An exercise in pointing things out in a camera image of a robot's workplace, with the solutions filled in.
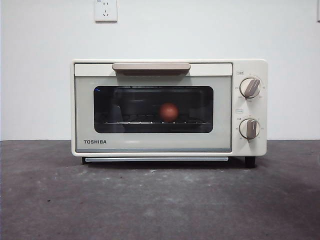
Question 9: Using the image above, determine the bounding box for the brown egg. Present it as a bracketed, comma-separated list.
[159, 102, 179, 123]

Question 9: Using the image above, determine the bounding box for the glass oven door beige handle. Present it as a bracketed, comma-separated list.
[74, 62, 233, 153]

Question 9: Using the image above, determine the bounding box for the silver crumb tray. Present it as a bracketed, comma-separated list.
[84, 156, 229, 163]

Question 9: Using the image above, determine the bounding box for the cream knob with beige grip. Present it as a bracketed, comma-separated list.
[239, 77, 261, 99]
[238, 118, 260, 140]

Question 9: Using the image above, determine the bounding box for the cream Toshiba toaster oven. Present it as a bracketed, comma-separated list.
[70, 58, 268, 168]

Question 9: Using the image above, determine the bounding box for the metal wire oven rack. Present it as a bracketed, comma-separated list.
[104, 120, 208, 125]

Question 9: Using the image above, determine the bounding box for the white wall socket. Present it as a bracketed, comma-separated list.
[94, 0, 118, 24]

